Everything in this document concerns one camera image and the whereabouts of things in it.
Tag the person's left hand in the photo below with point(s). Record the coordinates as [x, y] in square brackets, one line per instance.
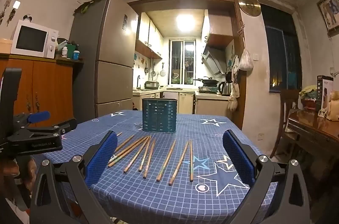
[31, 169]

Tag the gold round wall clock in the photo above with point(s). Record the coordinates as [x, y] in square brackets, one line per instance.
[249, 5]

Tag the black product box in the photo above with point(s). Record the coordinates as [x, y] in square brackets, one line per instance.
[323, 91]

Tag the hanging ladle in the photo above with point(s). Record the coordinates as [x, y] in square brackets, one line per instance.
[154, 70]

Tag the beige box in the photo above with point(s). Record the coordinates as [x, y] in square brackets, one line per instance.
[5, 46]

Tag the blue star-print tablecloth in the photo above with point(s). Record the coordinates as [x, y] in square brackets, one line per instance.
[159, 192]

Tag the wrapped flower bouquet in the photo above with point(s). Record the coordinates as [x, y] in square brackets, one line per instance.
[308, 96]

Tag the cream kitchen base cabinets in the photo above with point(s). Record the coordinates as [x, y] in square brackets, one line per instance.
[182, 102]

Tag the small hanging frying pan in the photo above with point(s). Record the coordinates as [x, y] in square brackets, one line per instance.
[146, 69]

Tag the dark curtained window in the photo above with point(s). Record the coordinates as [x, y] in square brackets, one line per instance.
[280, 54]

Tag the black wok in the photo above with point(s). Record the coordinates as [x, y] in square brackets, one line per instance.
[208, 80]

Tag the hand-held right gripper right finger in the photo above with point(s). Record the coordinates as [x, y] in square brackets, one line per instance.
[238, 160]

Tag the hanging wall ornaments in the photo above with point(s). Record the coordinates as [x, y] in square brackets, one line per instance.
[9, 13]

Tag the framed wall picture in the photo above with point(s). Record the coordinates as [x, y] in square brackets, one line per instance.
[329, 13]

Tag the ceiling lamp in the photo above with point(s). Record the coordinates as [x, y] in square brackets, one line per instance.
[186, 22]

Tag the kitchen faucet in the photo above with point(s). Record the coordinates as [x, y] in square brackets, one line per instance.
[138, 82]

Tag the silver refrigerator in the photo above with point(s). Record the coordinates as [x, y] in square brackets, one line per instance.
[111, 41]

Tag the teal perforated utensil holder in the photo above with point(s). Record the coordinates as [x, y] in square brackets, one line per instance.
[159, 115]

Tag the green container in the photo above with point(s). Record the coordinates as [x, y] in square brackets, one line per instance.
[70, 51]

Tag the silver countertop cooker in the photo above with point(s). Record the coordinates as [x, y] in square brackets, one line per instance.
[151, 85]

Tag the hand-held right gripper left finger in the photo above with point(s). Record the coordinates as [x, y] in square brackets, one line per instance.
[102, 157]

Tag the steel electric kettle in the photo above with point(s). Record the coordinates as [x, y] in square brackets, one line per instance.
[224, 88]

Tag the wooden chair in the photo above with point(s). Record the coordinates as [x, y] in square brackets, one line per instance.
[287, 107]

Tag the white pill bottle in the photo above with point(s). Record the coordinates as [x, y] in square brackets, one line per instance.
[64, 51]

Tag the hanging cloth bags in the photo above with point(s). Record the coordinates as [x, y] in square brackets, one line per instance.
[234, 91]

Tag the hanging strainer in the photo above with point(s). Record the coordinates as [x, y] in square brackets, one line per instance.
[163, 71]

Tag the glossy wooden side table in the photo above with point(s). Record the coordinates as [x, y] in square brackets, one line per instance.
[315, 128]

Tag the row of wooden chopsticks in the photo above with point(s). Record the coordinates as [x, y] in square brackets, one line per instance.
[166, 160]

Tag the white hanging plastic bag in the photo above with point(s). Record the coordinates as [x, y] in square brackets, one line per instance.
[245, 61]

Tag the cream wall cabinets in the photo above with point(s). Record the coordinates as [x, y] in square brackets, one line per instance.
[147, 36]

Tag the gas stove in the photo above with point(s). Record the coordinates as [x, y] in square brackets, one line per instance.
[208, 89]

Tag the orange wooden cabinet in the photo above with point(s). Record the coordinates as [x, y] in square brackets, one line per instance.
[45, 86]

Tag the wooden doorway frame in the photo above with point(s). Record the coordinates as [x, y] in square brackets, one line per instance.
[185, 2]

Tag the range hood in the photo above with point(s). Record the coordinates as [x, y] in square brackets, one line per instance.
[213, 59]

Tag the barred kitchen window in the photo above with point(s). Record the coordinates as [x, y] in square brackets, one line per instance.
[182, 62]

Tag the white microwave oven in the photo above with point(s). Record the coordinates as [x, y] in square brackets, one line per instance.
[29, 40]

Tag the wooden cabinet above hood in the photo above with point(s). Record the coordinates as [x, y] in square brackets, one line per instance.
[218, 28]

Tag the green cloth bundle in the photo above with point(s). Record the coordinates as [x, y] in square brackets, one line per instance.
[87, 5]

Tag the refrigerator door sticker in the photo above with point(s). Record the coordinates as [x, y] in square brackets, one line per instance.
[125, 22]

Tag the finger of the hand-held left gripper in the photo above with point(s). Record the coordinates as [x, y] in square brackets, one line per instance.
[63, 130]
[39, 116]

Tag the white wall light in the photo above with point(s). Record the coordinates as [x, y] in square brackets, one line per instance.
[16, 4]

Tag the beige paper bag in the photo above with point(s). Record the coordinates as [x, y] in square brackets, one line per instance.
[332, 107]

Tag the small toy figure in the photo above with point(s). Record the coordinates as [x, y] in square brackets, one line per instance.
[27, 18]

